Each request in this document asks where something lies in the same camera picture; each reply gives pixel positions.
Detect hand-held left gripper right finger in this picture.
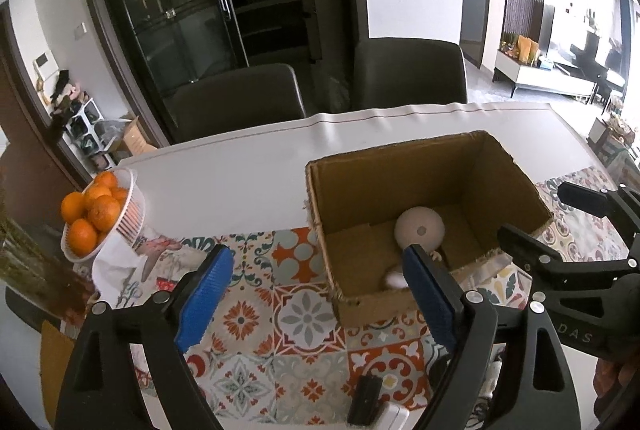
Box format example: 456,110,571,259
402,244,576,430

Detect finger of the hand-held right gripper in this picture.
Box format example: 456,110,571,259
497,223,631,295
557,181,640,261

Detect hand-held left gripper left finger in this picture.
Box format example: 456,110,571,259
54,244,236,430

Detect brown cardboard box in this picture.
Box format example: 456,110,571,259
305,130,555,327

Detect white usb charger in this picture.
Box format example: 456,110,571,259
372,402,411,430

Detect person's right hand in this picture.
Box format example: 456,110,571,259
592,355,637,421

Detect white round-headed figurine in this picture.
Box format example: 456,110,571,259
382,206,447,291

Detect pink striped packet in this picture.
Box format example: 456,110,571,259
135,235,211,281

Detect colourful tile-print mat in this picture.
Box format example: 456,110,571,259
90,165,640,430

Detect white paper sheet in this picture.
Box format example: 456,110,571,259
91,230,146,306

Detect white slatted plastic basket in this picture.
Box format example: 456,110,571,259
60,167,151,263

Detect black rectangular device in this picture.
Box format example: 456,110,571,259
347,375,383,428

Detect white tv console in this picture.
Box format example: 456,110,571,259
492,47,626,103

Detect white table cover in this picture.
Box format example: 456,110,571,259
112,102,606,241

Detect pile of oranges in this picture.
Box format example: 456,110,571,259
60,171,132,257

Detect orange gift bags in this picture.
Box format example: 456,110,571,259
500,34,541,63

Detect small cardboard box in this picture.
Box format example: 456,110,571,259
107,115,158,163

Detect dried grass bunch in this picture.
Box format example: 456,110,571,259
0,190,101,326

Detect dark grey dining chair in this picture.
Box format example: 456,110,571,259
350,39,468,113
172,64,307,143

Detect white shoe rack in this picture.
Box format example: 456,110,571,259
62,97,118,171

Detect brown wooden door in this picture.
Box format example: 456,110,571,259
0,0,91,211

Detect heap of small belongings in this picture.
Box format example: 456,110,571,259
47,69,91,118

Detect black glass cabinet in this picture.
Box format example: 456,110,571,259
75,0,321,146

